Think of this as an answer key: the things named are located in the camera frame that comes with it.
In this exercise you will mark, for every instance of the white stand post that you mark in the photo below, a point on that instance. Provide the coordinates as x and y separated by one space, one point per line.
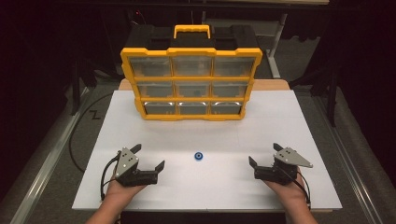
274 67

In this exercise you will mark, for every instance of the set of clear drawers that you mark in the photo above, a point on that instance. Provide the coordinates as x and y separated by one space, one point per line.
151 67

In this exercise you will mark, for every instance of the black metal stand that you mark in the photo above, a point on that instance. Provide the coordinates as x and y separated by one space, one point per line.
75 93
333 102

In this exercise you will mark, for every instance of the metal floor rail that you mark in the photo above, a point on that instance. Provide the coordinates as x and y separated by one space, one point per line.
46 168
348 161

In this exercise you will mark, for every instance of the person's right hand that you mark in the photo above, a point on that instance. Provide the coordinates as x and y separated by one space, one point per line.
289 193

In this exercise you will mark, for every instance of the person's left hand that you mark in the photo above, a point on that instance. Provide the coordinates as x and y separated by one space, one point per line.
120 191

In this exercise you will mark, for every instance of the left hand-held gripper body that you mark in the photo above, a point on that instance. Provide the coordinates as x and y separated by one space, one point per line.
126 163

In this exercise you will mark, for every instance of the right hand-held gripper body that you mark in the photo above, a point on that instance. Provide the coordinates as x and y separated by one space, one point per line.
289 158

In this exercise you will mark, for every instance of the yellow black drawer organizer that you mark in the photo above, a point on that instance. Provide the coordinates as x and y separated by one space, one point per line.
191 51

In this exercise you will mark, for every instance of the small blue wheel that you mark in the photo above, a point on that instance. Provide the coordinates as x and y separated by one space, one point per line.
198 156

